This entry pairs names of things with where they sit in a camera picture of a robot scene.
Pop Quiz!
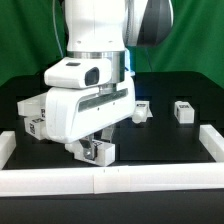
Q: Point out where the paper sheet with markers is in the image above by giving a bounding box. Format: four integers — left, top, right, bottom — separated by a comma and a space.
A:
147, 108, 153, 118

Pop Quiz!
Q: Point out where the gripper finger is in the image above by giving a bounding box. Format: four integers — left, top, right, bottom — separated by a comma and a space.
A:
101, 125, 115, 142
80, 136, 96, 160

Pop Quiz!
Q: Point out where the white U-shaped fence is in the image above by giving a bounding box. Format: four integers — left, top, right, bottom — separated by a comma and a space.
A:
0, 125, 224, 197

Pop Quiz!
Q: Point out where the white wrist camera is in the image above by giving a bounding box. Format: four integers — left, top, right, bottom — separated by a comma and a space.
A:
44, 57, 112, 89

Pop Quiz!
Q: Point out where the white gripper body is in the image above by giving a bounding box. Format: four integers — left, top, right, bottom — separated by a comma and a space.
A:
45, 75, 135, 144

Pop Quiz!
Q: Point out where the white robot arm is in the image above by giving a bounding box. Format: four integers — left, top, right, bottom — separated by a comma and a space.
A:
44, 0, 173, 160

